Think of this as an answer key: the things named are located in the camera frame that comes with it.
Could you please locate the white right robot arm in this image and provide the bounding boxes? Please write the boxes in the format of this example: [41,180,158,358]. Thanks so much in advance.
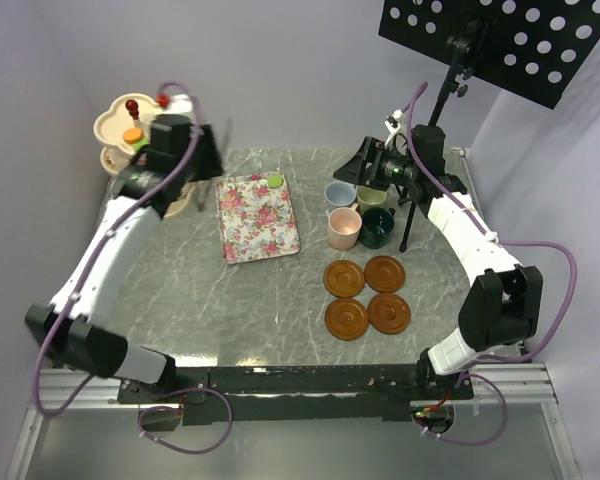
[333,125,543,399]

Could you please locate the light green mug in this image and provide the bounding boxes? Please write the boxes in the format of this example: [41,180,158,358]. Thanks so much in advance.
[356,186,388,215]

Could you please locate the black perforated calibration board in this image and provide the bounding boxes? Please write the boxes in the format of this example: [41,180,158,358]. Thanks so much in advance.
[379,0,600,109]

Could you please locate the aluminium frame rail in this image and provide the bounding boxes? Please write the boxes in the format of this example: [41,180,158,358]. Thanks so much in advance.
[4,368,131,480]

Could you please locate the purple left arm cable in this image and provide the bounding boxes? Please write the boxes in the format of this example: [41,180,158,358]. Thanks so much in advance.
[32,81,234,455]

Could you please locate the green toy macaron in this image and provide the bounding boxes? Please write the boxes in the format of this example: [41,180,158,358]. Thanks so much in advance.
[132,140,147,152]
[267,175,284,189]

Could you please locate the pink mug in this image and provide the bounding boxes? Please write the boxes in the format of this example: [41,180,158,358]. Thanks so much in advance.
[327,203,362,250]

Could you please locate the metal serving tongs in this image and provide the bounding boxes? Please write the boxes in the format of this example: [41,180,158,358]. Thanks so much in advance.
[196,117,233,212]

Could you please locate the cream three-tier dessert stand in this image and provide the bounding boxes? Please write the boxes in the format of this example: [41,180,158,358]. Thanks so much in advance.
[93,93,196,197]

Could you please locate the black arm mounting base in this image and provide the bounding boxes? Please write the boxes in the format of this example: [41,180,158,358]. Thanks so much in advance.
[117,361,474,426]

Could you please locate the floral serving tray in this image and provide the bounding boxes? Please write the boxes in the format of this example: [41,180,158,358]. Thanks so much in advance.
[216,172,301,265]

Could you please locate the brown wooden coaster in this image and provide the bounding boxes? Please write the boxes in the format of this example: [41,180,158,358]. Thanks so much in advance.
[324,298,369,341]
[323,260,365,298]
[367,293,411,335]
[364,255,406,293]

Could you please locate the dark green mug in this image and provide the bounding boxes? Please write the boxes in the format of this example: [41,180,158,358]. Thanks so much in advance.
[359,207,396,249]

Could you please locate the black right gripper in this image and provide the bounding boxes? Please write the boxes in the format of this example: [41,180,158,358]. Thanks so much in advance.
[333,136,420,192]

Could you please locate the orange toy macaron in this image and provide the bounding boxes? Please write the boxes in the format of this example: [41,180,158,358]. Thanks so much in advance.
[122,127,144,145]

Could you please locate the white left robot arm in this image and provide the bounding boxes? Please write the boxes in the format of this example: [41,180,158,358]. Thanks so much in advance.
[25,114,223,402]

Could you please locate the light blue mug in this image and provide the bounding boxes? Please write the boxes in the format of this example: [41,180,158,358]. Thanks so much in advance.
[324,181,356,215]

